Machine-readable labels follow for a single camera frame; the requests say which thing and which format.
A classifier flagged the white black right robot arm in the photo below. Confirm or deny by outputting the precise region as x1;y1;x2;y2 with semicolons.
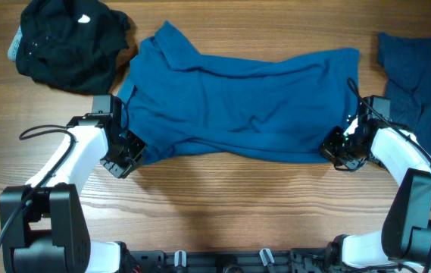
320;120;431;271

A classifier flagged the teal blue polo shirt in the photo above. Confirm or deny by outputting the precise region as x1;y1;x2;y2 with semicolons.
118;22;360;164

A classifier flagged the black crumpled garment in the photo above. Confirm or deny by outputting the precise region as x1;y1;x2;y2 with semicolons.
8;0;131;95

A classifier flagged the dark navy shirt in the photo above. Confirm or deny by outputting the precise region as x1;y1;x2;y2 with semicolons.
377;33;431;155

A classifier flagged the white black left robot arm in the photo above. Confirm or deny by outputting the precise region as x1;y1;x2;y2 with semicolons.
0;114;146;272

